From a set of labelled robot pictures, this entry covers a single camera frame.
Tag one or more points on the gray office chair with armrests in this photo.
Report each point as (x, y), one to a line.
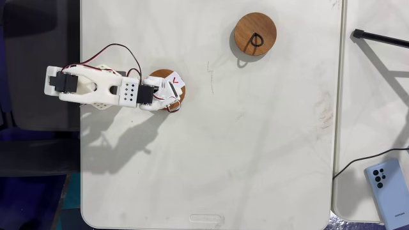
(38, 158)

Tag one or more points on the wooden lid with red cross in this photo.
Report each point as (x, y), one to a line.
(159, 73)

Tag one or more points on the plain wooden lid black loop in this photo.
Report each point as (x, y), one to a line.
(252, 27)

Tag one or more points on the black tripod leg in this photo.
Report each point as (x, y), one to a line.
(380, 38)

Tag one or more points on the gray mesh back office chair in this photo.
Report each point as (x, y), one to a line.
(41, 64)

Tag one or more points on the light blue smartphone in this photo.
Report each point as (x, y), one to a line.
(388, 191)

